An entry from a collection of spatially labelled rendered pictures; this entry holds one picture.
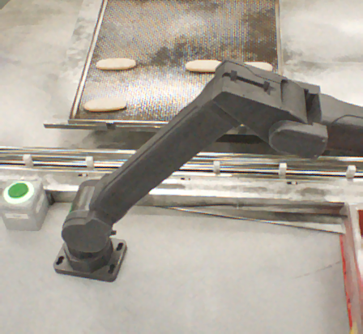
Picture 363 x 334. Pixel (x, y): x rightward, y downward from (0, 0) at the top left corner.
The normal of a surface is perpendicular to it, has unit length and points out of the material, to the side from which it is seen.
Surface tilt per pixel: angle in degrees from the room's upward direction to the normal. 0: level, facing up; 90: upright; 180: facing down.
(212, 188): 0
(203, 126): 93
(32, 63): 0
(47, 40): 0
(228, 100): 90
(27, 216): 90
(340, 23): 10
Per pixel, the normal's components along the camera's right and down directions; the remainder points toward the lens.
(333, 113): 0.19, -0.70
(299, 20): -0.05, -0.60
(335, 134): 0.11, 0.67
